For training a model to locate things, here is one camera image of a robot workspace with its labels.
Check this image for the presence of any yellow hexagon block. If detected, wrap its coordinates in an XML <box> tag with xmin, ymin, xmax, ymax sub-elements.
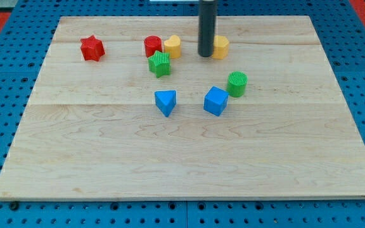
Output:
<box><xmin>212</xmin><ymin>35</ymin><xmax>229</xmax><ymax>60</ymax></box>

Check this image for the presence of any blue triangle block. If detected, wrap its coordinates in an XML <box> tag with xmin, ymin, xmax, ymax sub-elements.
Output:
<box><xmin>154</xmin><ymin>90</ymin><xmax>177</xmax><ymax>117</ymax></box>

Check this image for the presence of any blue cube block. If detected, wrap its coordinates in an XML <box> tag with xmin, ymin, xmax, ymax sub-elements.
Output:
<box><xmin>203</xmin><ymin>86</ymin><xmax>229</xmax><ymax>116</ymax></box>

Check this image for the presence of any green star block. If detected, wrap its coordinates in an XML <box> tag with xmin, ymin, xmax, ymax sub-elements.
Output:
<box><xmin>148</xmin><ymin>51</ymin><xmax>171</xmax><ymax>78</ymax></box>

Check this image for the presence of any wooden board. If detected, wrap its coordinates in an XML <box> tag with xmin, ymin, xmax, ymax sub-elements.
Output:
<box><xmin>0</xmin><ymin>16</ymin><xmax>365</xmax><ymax>201</ymax></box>

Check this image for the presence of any green cylinder block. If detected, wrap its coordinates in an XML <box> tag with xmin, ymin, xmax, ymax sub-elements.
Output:
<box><xmin>226</xmin><ymin>71</ymin><xmax>248</xmax><ymax>98</ymax></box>

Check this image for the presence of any yellow heart block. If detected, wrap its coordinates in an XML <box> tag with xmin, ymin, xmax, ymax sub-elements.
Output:
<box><xmin>163</xmin><ymin>35</ymin><xmax>181</xmax><ymax>59</ymax></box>

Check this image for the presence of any red cylinder block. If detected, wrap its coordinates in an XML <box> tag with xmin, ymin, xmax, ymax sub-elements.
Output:
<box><xmin>143</xmin><ymin>35</ymin><xmax>162</xmax><ymax>58</ymax></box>

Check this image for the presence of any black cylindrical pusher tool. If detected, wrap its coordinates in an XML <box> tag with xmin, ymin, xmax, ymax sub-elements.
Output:
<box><xmin>198</xmin><ymin>0</ymin><xmax>218</xmax><ymax>57</ymax></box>

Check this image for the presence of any red star block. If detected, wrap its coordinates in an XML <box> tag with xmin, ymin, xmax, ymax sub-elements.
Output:
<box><xmin>80</xmin><ymin>35</ymin><xmax>105</xmax><ymax>61</ymax></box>

